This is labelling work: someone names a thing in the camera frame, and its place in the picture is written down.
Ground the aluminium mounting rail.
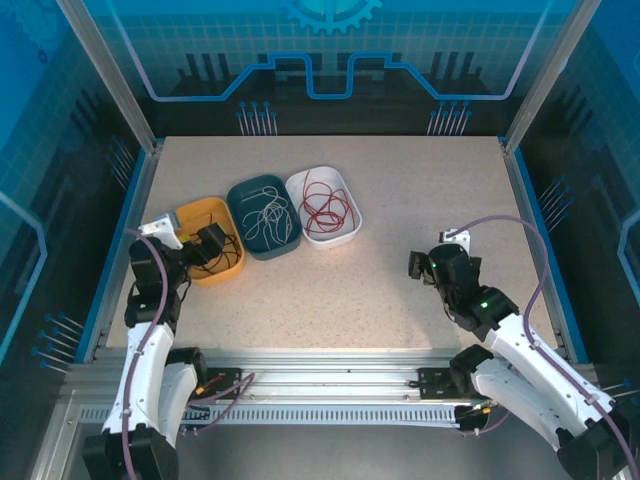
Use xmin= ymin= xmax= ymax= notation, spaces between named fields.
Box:
xmin=64 ymin=347 xmax=596 ymax=406

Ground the yellow plastic tray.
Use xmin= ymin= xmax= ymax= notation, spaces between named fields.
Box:
xmin=172 ymin=196 xmax=246 ymax=288

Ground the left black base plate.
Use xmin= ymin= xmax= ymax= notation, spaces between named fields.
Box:
xmin=192 ymin=367 xmax=244 ymax=401

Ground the steel shelf panel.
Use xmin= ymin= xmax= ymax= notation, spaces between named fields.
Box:
xmin=29 ymin=404 xmax=621 ymax=480

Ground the slotted grey cable duct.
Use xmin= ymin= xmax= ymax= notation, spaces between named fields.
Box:
xmin=79 ymin=405 xmax=461 ymax=426

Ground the thin white cable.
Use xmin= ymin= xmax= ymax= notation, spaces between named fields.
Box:
xmin=242 ymin=194 xmax=296 ymax=249
xmin=243 ymin=185 xmax=286 ymax=236

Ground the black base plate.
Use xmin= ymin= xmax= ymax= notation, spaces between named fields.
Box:
xmin=192 ymin=367 xmax=244 ymax=401
xmin=417 ymin=367 xmax=510 ymax=401

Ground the thin black cable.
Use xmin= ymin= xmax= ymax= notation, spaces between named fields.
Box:
xmin=189 ymin=212 xmax=236 ymax=276
xmin=209 ymin=214 xmax=241 ymax=274

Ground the black wiring connector cluster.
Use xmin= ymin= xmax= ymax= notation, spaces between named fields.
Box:
xmin=179 ymin=394 xmax=211 ymax=436
xmin=453 ymin=399 xmax=501 ymax=437

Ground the aluminium frame post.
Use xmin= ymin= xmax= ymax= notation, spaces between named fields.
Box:
xmin=55 ymin=0 xmax=164 ymax=154
xmin=502 ymin=0 xmax=604 ymax=154

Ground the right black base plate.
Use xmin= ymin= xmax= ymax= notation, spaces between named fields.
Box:
xmin=417 ymin=367 xmax=510 ymax=401

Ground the dark teal plastic tray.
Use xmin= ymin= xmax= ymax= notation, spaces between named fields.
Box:
xmin=225 ymin=173 xmax=303 ymax=262

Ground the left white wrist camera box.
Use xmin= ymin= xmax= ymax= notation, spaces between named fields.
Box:
xmin=137 ymin=212 xmax=184 ymax=250

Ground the white plastic tray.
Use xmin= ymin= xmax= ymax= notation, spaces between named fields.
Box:
xmin=284 ymin=165 xmax=363 ymax=250

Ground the aluminium table side rail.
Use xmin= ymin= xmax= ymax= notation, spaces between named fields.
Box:
xmin=94 ymin=142 xmax=164 ymax=361
xmin=502 ymin=139 xmax=571 ymax=361

